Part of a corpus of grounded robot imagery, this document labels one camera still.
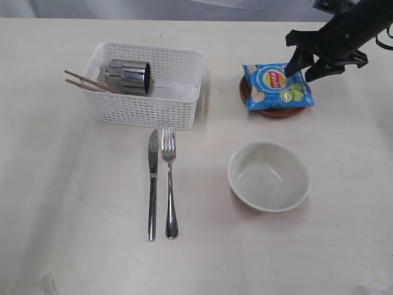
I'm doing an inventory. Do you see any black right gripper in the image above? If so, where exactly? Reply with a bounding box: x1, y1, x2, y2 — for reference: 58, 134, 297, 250
284, 22, 368, 82

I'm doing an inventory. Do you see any blue chips bag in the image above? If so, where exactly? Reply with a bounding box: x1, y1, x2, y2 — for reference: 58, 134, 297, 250
242, 63, 314, 111

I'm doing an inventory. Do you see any brown round plate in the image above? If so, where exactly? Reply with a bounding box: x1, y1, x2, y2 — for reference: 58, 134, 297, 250
239, 74, 306, 119

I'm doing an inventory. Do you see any pale green bowl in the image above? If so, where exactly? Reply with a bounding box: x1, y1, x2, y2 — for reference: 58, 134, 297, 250
227, 141, 311, 213

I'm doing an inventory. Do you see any white perforated plastic basket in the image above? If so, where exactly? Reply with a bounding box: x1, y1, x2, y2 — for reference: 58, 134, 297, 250
83, 41, 204, 130

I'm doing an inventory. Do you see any silver fork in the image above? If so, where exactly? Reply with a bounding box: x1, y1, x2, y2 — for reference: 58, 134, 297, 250
161, 127, 179, 239

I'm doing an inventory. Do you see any silver table knife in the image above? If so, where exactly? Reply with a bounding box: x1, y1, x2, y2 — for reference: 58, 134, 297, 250
148, 129, 158, 242

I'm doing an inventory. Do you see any stainless steel cup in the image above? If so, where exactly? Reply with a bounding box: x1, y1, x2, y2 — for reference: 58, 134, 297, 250
104, 59, 152, 95

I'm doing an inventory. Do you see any wooden chopstick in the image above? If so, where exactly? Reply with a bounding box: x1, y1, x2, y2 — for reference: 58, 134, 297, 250
65, 79, 105, 92
64, 69, 122, 94

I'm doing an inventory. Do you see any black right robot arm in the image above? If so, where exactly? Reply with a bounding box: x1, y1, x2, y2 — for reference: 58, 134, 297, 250
284, 1, 392, 82

